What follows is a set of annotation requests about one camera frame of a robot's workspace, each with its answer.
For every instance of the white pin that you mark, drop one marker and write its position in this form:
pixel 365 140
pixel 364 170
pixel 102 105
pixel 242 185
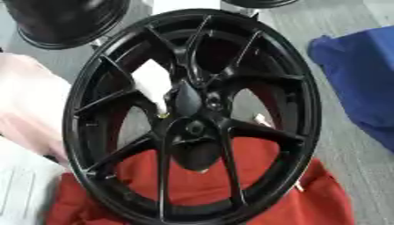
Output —
pixel 151 79

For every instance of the black spoked wheel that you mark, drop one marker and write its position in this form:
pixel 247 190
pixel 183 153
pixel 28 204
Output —
pixel 287 88

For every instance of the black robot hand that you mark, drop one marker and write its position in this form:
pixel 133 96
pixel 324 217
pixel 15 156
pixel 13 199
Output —
pixel 195 156

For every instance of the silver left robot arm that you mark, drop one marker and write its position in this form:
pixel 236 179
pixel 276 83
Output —
pixel 25 187

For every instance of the black round wheel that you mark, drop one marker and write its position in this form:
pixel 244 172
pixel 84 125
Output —
pixel 259 3
pixel 66 23

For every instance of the blue cloth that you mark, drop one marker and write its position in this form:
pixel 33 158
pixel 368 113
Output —
pixel 359 82

